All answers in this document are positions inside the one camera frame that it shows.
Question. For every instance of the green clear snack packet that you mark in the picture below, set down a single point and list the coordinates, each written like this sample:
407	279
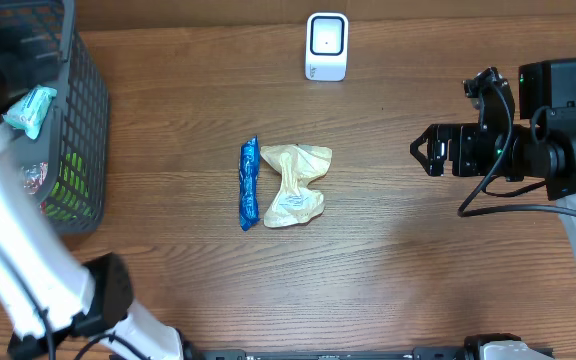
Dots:
68	198

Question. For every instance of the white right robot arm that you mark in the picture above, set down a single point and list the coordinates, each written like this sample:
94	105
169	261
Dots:
531	135

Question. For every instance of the beige crumpled plastic bag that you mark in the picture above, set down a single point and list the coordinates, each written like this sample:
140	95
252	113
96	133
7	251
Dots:
298	166

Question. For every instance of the blue cookie packet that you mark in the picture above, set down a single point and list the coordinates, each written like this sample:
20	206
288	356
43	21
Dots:
249	167

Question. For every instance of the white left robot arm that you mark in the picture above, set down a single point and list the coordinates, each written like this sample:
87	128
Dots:
49	295

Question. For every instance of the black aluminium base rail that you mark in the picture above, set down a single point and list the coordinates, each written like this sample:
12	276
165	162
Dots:
418	353

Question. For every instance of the grey plastic mesh basket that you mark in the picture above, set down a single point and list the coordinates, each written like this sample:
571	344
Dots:
78	118

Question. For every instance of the mint green snack packet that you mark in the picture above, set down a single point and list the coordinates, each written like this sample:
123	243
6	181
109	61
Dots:
29	113

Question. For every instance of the white barcode scanner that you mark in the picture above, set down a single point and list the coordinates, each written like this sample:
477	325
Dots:
326	49

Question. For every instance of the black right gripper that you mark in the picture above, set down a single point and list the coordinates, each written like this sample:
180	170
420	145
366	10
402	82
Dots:
461	135

